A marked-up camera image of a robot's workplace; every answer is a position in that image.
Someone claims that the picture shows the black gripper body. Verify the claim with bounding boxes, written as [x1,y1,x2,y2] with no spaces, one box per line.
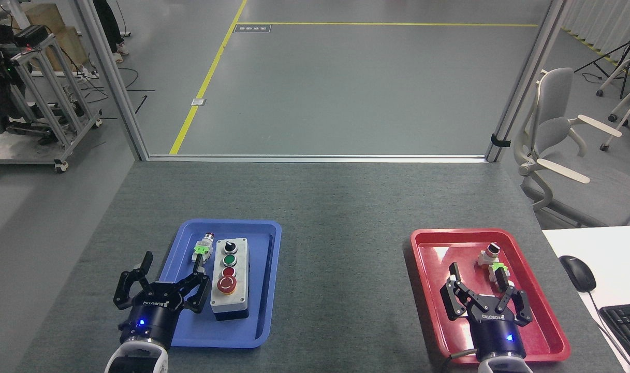
[467,295,528,362]
[118,281,185,347]

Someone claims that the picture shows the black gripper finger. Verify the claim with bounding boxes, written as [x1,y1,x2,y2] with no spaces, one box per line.
[495,268,533,326]
[178,257,211,314]
[113,252,154,310]
[440,263,474,321]

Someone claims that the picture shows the grey control box with buttons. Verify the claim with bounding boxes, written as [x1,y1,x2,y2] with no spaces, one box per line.
[210,238,252,321]

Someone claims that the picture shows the brown wooden box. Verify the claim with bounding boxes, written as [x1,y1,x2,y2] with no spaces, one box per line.
[12,3,91,73]

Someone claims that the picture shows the red plastic tray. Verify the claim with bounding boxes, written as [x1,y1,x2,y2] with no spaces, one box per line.
[410,228,572,364]

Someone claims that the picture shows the black computer mouse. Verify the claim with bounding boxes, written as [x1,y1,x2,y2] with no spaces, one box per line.
[560,255,597,293]

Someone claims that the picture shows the blue plastic tray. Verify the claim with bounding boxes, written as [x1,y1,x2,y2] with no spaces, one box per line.
[159,219,283,349]

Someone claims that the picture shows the white desk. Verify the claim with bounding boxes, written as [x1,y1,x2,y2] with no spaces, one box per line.
[541,225,630,373]

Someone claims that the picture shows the black keyboard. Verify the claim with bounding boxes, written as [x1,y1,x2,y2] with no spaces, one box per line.
[598,303,630,369]

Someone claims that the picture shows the grey office chair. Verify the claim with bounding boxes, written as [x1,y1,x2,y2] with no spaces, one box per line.
[514,67,630,228]

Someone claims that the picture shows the white-framed office chair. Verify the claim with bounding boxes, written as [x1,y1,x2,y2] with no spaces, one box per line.
[596,57,630,152]

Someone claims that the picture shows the person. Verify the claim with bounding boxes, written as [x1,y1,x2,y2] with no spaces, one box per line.
[92,0,130,64]

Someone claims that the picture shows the black tripod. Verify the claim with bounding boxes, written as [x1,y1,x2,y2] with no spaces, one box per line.
[574,20,630,99]

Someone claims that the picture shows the arm wrist cable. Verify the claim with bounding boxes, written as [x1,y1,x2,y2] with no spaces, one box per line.
[446,349,481,373]

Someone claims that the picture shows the red-headed push button switch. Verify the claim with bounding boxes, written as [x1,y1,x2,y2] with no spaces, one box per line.
[193,233,216,263]

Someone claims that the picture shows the white black-headed selector switch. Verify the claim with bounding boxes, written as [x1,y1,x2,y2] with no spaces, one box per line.
[475,242,502,270]

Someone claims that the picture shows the black mouse cable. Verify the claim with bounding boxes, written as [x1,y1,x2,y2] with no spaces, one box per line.
[587,290,630,373]

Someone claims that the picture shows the silver aluminium table rail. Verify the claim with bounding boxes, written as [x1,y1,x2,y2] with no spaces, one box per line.
[146,153,489,164]

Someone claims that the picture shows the silver aluminium post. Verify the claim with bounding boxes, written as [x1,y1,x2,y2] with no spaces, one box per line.
[75,0,150,162]
[484,0,569,163]

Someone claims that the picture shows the black floor cables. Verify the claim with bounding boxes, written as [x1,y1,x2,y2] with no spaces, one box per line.
[77,65,156,121]

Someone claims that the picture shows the aluminium frame cart on wheels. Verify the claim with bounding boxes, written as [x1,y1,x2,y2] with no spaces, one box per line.
[0,32,104,174]

